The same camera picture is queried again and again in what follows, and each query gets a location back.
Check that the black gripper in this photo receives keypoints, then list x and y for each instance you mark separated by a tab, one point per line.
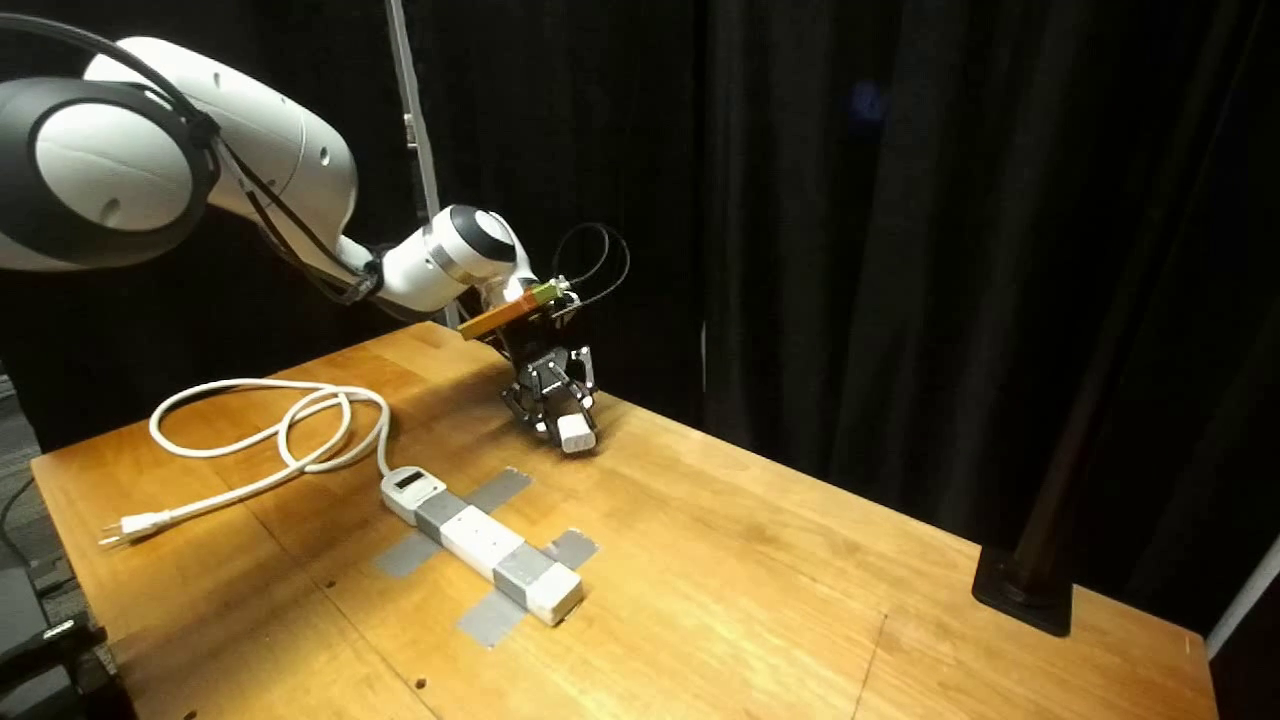
553	364

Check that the white charging block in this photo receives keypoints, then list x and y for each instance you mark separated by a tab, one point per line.
572	432

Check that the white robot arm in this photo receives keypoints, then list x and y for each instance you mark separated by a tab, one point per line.
118	162

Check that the white power strip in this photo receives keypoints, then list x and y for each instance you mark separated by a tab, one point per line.
517	569

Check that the white metal stand pole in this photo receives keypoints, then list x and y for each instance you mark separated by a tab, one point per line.
414	121

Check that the black curtain backdrop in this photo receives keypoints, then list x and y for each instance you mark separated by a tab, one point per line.
925	249

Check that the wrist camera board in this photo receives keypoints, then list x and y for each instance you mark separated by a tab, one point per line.
515	311

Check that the grey duct tape strip front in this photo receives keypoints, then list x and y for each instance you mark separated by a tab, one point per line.
530	582

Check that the black post with base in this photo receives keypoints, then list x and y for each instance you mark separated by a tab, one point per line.
1034	533

